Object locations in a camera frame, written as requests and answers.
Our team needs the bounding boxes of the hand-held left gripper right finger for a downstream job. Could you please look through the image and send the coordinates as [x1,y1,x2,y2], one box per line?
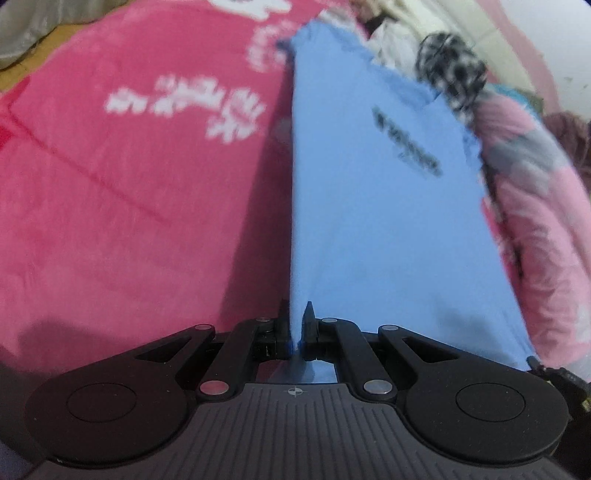
[300,301,456,403]

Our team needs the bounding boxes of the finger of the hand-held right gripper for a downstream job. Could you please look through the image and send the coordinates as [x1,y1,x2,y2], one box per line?
[526,354,591,417]

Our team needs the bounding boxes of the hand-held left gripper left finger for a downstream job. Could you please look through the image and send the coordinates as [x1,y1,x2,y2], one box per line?
[134,299,293,404]

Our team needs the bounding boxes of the blue t-shirt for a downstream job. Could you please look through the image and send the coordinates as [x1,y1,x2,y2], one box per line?
[276,19,533,385]

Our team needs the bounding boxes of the pink grey quilt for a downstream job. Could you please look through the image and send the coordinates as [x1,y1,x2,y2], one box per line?
[471,83,591,384]

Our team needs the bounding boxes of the pink floral blanket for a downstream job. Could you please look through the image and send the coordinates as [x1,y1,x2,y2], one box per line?
[0,0,370,384]

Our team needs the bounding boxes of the black white plaid shirt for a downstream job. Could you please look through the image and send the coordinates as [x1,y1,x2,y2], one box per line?
[414,31,491,126]

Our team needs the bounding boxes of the white garment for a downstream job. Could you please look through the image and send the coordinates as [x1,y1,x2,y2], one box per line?
[368,17,426,80]

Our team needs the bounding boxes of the grey curtain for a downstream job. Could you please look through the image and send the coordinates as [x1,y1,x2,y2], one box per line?
[0,0,114,71]

